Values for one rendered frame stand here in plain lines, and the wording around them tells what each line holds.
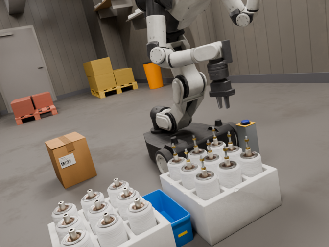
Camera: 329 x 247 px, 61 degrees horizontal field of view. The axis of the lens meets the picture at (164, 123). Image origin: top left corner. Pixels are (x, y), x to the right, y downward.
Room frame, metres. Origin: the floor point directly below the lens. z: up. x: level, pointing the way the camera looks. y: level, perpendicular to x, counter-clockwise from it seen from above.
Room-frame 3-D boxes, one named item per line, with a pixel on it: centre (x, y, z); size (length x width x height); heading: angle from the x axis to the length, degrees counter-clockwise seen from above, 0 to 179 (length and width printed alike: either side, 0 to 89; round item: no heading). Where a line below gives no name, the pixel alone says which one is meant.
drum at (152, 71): (6.05, -0.01, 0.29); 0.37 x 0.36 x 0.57; 26
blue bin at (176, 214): (1.10, 0.09, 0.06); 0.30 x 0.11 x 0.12; 24
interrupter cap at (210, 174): (1.03, -0.11, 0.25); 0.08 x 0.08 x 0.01
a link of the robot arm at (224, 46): (1.23, -0.30, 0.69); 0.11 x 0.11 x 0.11; 58
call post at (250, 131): (1.37, -0.41, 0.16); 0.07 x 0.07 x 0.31; 24
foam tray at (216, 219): (1.18, -0.17, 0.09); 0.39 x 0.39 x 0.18; 24
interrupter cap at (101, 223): (0.86, 0.27, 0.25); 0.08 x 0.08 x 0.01
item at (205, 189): (1.03, -0.11, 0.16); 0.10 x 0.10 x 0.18
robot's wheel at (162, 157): (1.58, 0.05, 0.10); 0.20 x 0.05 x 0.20; 26
